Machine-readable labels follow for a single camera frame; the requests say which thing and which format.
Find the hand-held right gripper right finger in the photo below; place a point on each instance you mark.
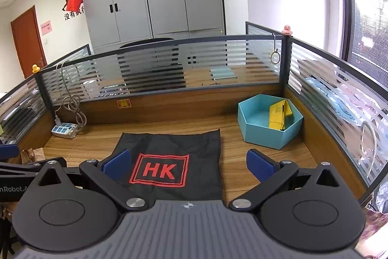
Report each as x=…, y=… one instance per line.
x=257, y=165

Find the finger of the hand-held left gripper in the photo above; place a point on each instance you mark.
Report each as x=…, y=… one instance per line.
x=18, y=172
x=9, y=152

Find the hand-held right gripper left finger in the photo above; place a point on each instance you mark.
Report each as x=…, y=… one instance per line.
x=116, y=163

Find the black shopping bag red print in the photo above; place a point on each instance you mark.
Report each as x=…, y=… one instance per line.
x=197, y=155

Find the yellow rubber band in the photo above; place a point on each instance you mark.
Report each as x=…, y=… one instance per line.
x=272, y=60

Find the metal partition hook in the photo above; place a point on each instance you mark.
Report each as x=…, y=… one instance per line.
x=274, y=42

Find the brown paper bag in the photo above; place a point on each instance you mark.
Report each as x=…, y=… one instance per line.
x=31, y=155

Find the yellow folded bag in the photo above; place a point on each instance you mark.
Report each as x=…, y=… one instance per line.
x=277, y=115

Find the pink checkered bag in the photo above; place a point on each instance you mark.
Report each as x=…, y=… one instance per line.
x=376, y=225

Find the teal hexagonal box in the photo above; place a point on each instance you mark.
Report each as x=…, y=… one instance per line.
x=266, y=134

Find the white power strip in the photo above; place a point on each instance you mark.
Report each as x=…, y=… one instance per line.
x=63, y=130

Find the yellow rubber duck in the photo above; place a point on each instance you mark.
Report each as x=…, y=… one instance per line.
x=36, y=68

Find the light blue cloth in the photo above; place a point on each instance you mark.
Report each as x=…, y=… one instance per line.
x=330, y=101

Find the teal notebooks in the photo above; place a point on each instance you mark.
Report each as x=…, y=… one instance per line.
x=222, y=73

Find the black office chair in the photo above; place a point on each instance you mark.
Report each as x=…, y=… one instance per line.
x=151, y=64

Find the brown wooden door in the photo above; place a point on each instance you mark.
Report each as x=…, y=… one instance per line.
x=28, y=40

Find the pink rubber duck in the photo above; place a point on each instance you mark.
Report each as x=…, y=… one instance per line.
x=287, y=30

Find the window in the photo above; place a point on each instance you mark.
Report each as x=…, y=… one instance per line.
x=366, y=4

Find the pink wall notice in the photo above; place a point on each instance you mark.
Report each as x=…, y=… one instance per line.
x=46, y=27

